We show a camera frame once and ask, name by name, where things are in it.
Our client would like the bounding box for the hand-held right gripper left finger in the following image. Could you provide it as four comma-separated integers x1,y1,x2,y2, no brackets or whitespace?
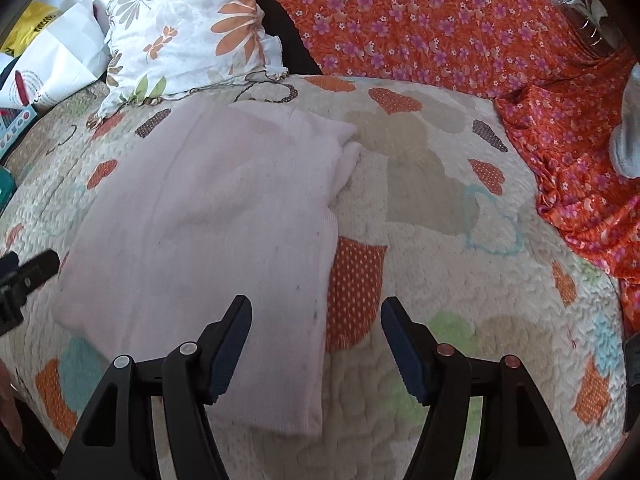
57,295,252,480

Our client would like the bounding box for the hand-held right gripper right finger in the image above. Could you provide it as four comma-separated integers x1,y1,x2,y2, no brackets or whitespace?
381,296,581,480

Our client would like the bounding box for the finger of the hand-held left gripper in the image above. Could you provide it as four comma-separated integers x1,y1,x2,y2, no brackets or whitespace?
0,249,61,293

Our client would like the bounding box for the pink small garment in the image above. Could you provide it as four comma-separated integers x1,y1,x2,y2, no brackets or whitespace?
50,100,366,438

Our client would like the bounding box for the teal cardboard box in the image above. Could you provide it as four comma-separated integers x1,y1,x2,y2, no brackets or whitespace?
0,167,20,213

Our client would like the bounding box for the heart print quilt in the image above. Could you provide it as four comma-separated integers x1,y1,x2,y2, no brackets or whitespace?
0,74,631,476

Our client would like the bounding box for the light blue shapes box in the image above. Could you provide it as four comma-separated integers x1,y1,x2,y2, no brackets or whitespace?
0,105,38,158

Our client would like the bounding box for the white paper bag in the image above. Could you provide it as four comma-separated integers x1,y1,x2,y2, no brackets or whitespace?
0,0,111,113

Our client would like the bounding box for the yellow plastic bag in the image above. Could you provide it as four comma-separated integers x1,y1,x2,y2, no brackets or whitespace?
0,0,63,56

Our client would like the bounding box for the floral print pillow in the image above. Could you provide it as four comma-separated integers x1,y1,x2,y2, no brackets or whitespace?
95,0,288,118

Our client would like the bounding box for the grey white cloth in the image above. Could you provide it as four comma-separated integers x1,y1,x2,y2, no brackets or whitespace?
609,62,640,178

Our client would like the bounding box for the orange floral cloth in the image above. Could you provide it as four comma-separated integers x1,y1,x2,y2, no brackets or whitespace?
260,0,640,331

